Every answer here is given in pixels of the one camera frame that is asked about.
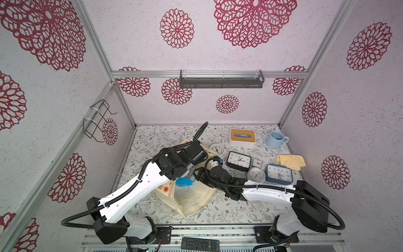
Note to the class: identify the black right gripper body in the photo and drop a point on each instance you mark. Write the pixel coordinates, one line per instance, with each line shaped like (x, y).
(207, 173)

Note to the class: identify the white round flat-face clock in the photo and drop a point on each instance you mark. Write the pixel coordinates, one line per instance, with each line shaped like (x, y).
(218, 149)

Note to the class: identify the black square alarm clock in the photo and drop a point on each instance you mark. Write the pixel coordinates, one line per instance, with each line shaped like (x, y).
(238, 161)

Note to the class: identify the blue round alarm clock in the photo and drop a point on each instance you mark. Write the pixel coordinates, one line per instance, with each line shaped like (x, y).
(185, 182)

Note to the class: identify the cream floral canvas bag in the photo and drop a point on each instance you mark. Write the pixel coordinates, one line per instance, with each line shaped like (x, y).
(185, 201)

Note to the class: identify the white round alarm clock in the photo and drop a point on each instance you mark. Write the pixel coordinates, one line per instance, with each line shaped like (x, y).
(256, 174)

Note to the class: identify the small clear alarm clock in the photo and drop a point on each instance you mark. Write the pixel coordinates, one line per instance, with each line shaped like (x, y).
(257, 163)

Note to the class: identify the blue square alarm clock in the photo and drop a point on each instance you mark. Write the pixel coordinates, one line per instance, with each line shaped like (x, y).
(278, 174)

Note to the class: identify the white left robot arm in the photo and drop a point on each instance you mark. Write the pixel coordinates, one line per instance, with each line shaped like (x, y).
(110, 220)

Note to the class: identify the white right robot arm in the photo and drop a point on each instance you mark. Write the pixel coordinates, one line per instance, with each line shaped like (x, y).
(307, 203)

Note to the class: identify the white wooden-top tissue box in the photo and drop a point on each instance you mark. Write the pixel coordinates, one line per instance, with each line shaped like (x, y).
(242, 138)

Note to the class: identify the light blue mug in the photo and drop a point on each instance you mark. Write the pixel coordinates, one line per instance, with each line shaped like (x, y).
(276, 139)

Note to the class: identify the black remote control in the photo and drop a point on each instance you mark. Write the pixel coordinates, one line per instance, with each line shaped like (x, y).
(198, 244)

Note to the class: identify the yellow cloth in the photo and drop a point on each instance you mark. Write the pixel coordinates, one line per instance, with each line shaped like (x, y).
(292, 161)

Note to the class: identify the aluminium front rail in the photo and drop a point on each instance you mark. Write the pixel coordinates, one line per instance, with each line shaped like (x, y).
(233, 238)

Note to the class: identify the black wall shelf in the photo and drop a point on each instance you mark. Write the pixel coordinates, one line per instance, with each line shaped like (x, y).
(253, 81)

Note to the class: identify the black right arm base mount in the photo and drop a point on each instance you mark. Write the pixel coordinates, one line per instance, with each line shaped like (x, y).
(269, 234)

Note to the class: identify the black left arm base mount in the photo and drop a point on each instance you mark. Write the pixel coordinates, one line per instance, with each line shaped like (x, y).
(157, 234)

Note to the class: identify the black wire wall rack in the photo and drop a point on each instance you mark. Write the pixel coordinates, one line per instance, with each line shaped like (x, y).
(92, 125)

